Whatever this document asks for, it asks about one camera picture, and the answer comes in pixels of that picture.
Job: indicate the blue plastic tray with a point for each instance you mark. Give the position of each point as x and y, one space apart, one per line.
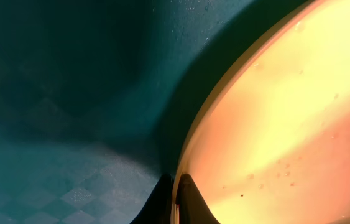
97 96

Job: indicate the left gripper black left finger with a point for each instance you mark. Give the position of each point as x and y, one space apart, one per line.
157 208

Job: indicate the yellow-green plate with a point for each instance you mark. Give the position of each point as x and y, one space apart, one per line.
271 143

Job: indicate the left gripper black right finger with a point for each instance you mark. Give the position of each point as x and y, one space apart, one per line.
191 205

